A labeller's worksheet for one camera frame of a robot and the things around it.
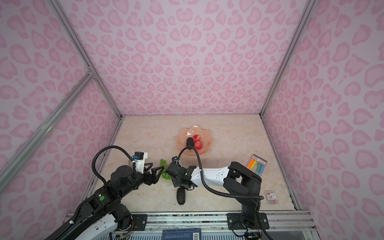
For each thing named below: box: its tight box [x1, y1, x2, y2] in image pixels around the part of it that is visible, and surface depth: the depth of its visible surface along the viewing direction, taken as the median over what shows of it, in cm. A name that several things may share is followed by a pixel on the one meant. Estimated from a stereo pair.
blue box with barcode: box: [162, 228, 202, 240], surface depth 71 cm
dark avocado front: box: [176, 187, 186, 205], surface depth 80 cm
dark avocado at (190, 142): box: [186, 137, 194, 150], surface depth 103 cm
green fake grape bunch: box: [160, 158, 171, 180], surface depth 87 cm
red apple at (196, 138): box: [192, 134, 201, 143], surface depth 103 cm
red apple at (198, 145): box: [194, 141, 203, 150], surface depth 100 cm
